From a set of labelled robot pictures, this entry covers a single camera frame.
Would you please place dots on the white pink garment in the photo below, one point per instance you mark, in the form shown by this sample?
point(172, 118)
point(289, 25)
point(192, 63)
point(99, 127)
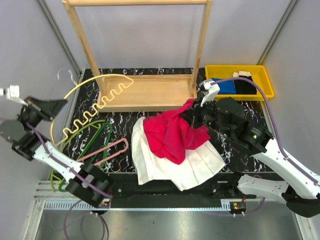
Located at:
point(199, 165)

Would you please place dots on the folded blue cloth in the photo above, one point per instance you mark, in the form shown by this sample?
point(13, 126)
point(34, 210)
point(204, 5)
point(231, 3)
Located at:
point(227, 88)

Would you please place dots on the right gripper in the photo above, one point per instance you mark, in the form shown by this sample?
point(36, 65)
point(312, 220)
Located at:
point(193, 113)

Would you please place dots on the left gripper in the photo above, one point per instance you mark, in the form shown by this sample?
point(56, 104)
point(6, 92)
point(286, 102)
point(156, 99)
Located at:
point(50, 108)

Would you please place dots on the wooden clothes rack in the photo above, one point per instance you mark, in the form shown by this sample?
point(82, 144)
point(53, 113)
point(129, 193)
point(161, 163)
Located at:
point(149, 92)

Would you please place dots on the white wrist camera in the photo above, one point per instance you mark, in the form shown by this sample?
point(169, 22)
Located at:
point(210, 89)
point(12, 93)

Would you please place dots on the folded black cloth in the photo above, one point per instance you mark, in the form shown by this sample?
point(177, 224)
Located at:
point(244, 87)

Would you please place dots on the magenta pink shirt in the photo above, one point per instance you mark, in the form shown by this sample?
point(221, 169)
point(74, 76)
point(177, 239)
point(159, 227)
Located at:
point(170, 136)

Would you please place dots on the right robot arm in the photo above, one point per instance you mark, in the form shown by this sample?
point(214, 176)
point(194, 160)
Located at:
point(299, 189)

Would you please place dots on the yellow plastic tray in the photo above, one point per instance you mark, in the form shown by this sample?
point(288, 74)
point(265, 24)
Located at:
point(258, 73)

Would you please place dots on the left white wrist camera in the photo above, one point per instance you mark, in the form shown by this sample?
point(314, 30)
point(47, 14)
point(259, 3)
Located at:
point(12, 93)

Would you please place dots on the lime green hanger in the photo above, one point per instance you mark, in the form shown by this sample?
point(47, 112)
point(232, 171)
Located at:
point(95, 124)

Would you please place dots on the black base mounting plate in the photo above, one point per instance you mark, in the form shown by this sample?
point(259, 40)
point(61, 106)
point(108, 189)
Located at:
point(140, 192)

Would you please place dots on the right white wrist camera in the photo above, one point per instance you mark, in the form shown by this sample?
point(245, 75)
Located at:
point(210, 89)

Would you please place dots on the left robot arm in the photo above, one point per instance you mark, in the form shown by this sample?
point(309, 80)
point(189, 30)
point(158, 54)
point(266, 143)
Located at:
point(84, 180)

